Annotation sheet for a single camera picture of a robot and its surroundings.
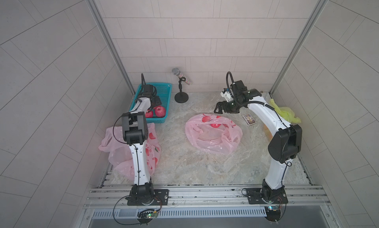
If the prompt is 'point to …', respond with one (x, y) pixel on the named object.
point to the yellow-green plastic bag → (286, 113)
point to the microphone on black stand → (181, 97)
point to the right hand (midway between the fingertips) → (220, 109)
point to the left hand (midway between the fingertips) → (156, 99)
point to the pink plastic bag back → (213, 134)
